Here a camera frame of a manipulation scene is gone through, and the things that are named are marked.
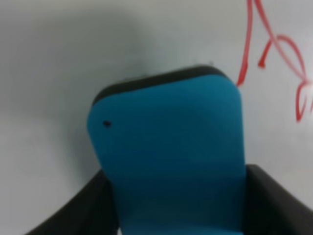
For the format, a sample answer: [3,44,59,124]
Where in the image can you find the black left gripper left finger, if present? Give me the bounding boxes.
[28,171,119,235]

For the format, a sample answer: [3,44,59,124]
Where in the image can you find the white framed whiteboard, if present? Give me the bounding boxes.
[0,0,313,235]

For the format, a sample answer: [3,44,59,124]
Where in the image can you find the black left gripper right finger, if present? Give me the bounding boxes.
[242,164,313,235]

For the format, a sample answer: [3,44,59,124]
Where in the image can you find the red marker scribble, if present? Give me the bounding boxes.
[236,0,313,122]

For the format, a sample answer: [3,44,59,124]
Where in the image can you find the blue whiteboard eraser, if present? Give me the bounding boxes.
[87,66,246,235]

